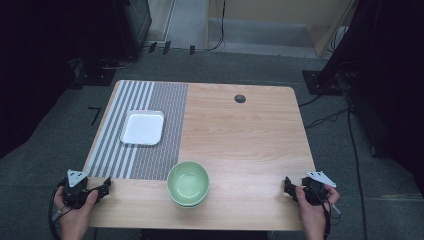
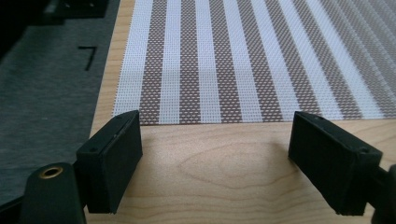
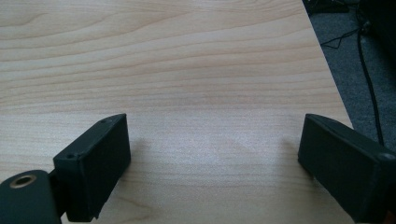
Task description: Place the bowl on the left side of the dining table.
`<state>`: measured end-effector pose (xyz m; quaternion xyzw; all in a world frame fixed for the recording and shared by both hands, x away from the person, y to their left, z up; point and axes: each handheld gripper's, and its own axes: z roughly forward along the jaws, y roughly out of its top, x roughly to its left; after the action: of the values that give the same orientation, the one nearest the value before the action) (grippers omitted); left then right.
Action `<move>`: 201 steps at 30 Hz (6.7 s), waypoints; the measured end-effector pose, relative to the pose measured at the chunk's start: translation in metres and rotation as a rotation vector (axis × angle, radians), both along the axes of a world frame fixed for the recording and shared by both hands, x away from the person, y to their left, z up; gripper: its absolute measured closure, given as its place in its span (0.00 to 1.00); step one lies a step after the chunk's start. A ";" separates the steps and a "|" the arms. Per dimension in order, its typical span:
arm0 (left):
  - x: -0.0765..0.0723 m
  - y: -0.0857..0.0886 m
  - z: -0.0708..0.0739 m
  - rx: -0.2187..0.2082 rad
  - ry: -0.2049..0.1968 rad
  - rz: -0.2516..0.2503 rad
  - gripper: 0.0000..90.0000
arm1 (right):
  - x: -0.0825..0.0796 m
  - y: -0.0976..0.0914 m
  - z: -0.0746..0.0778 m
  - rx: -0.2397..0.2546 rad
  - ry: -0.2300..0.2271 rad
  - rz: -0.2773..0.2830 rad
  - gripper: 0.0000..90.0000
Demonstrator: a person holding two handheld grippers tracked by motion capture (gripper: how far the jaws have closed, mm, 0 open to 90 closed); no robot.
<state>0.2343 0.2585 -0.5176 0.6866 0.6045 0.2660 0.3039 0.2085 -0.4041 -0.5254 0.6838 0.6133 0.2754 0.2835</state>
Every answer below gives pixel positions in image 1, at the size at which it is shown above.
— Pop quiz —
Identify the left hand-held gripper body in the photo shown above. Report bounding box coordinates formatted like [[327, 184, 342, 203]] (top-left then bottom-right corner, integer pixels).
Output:
[[62, 169, 101, 210]]

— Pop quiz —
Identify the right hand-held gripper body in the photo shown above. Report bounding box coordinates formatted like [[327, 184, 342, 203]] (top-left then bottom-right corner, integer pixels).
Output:
[[300, 170, 338, 207]]

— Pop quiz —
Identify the person's right hand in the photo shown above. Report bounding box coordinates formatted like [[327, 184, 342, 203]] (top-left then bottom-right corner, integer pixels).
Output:
[[294, 183, 341, 224]]

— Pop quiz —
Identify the person's left hand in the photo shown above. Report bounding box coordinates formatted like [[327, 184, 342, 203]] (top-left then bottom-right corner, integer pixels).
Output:
[[53, 185, 100, 228]]

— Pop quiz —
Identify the white square plate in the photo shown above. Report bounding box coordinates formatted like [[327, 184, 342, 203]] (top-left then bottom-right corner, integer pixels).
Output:
[[119, 109, 166, 147]]

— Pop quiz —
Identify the grey striped placemat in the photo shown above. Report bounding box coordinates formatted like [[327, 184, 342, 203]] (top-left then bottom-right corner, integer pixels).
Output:
[[82, 79, 190, 182]]

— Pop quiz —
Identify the green bowl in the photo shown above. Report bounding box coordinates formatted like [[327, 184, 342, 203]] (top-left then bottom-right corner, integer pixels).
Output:
[[166, 160, 211, 210]]

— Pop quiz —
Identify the dark curtain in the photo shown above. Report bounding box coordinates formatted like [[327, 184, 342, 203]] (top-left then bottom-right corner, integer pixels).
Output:
[[0, 0, 129, 160], [318, 0, 424, 198]]

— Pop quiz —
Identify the black cabinet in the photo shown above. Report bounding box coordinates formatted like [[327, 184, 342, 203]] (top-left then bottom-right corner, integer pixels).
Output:
[[111, 0, 153, 58]]

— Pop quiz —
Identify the right hand-held gripper cable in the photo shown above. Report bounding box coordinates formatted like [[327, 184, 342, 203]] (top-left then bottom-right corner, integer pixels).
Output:
[[320, 199, 342, 240]]

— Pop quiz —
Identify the hand-held gripper cable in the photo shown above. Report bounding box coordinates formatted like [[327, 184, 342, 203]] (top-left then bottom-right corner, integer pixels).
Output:
[[47, 179, 73, 240], [320, 199, 342, 240]]

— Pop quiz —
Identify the left hand-held gripper cable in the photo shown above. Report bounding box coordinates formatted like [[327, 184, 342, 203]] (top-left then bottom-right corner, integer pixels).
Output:
[[47, 179, 73, 240]]

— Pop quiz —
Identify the black floor cable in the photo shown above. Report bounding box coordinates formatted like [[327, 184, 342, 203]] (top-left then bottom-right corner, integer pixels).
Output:
[[347, 98, 368, 240], [204, 0, 227, 52], [98, 54, 139, 71], [304, 105, 352, 130], [297, 93, 324, 108]]

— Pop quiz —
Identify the black stand base plate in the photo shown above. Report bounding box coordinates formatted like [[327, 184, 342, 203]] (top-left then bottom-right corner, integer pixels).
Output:
[[70, 58, 117, 88], [301, 69, 345, 97]]

